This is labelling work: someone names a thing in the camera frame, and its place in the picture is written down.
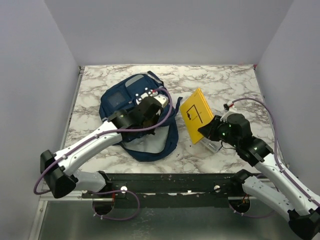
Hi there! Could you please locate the yellow notebook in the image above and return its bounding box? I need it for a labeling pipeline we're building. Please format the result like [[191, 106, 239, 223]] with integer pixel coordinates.
[[180, 88, 214, 145]]

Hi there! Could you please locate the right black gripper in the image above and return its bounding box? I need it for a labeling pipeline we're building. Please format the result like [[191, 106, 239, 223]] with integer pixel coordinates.
[[198, 114, 240, 148]]

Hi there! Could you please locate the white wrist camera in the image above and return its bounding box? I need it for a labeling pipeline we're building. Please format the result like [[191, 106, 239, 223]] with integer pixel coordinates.
[[221, 101, 238, 122], [150, 89, 169, 109]]

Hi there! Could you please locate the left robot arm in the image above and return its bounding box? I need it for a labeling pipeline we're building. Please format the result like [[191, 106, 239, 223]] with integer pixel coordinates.
[[40, 93, 169, 199]]

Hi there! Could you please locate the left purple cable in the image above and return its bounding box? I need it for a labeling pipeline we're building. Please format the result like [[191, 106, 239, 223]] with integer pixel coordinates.
[[33, 86, 174, 222]]

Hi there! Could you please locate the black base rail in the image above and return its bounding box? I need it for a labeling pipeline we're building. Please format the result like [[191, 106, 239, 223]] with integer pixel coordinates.
[[82, 173, 245, 209]]

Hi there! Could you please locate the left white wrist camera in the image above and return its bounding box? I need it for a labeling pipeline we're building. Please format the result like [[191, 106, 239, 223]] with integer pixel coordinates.
[[150, 89, 169, 109]]

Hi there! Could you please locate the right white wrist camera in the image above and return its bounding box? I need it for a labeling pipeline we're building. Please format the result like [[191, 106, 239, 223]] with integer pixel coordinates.
[[221, 101, 238, 122]]

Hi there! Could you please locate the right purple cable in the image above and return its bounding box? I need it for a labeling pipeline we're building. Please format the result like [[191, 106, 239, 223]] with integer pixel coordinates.
[[229, 97, 320, 218]]

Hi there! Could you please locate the purple cable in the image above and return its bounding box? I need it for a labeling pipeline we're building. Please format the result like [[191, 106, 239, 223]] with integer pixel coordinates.
[[33, 86, 174, 222], [229, 97, 320, 218]]

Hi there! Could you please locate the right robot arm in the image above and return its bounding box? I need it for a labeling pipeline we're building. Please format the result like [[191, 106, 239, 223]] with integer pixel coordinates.
[[198, 113, 320, 240]]

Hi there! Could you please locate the clear plastic pencil case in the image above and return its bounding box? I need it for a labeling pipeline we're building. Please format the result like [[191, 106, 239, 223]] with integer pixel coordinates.
[[200, 138, 222, 154]]

